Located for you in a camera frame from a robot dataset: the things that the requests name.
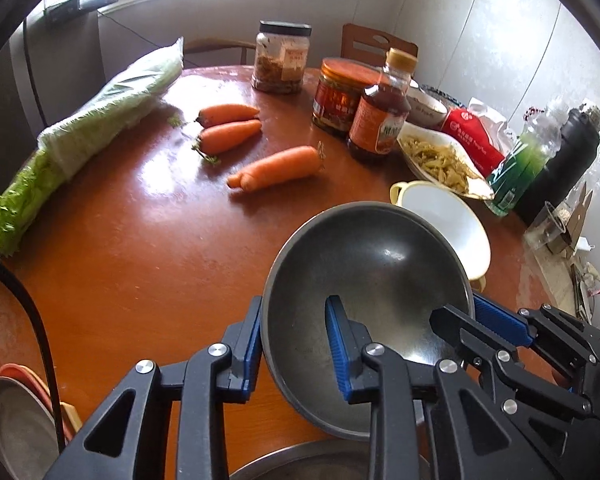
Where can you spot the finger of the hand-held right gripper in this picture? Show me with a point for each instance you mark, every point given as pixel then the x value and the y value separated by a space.
pixel 460 330
pixel 500 320

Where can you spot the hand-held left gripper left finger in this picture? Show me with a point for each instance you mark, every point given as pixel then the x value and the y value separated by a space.
pixel 252 345

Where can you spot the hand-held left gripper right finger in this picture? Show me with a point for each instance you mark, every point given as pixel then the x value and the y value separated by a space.
pixel 337 345

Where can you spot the steel bowl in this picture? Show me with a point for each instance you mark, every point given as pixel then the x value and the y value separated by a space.
pixel 380 260
pixel 300 462

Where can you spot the pink plate with ears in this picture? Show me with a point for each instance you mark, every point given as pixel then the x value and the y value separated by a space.
pixel 17 370

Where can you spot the round metal plate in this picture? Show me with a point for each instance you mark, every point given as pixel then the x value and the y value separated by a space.
pixel 15 430

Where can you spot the clear glass cup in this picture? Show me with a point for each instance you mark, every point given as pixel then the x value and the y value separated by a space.
pixel 545 230

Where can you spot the white charger plug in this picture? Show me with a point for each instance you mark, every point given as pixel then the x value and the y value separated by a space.
pixel 586 247

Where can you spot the brown cardboard piece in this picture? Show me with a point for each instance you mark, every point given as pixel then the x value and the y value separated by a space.
pixel 582 210

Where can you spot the green plastic bottle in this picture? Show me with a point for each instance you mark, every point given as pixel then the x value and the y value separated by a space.
pixel 517 170

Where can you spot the black thermos flask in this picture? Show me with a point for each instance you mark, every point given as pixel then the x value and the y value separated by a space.
pixel 562 170

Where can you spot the white dish of pickled vegetables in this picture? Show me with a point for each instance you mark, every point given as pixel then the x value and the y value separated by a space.
pixel 440 157

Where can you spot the carrot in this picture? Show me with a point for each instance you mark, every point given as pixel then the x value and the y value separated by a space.
pixel 280 167
pixel 230 112
pixel 227 137

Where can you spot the red tissue pack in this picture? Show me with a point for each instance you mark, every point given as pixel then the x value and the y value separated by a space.
pixel 467 132

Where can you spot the white plastic bag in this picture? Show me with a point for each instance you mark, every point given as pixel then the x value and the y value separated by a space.
pixel 485 110

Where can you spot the sauce bottle with orange label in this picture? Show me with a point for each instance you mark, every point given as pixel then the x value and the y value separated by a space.
pixel 377 125

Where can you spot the white ceramic bowl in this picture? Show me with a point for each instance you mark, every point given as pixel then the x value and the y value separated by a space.
pixel 427 107

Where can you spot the red sauce jar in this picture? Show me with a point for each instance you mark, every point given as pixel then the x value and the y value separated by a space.
pixel 335 100

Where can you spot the celery bunch in plastic bag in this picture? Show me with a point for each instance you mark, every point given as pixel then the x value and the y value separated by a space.
pixel 95 120

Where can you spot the clear jar with black lid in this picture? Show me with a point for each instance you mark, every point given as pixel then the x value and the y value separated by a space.
pixel 280 65

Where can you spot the wooden armchair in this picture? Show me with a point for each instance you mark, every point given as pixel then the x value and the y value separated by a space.
pixel 220 46

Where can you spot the wooden chair back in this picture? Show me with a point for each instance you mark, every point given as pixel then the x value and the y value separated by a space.
pixel 360 42

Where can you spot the grey refrigerator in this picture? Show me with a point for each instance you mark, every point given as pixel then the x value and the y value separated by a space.
pixel 65 70

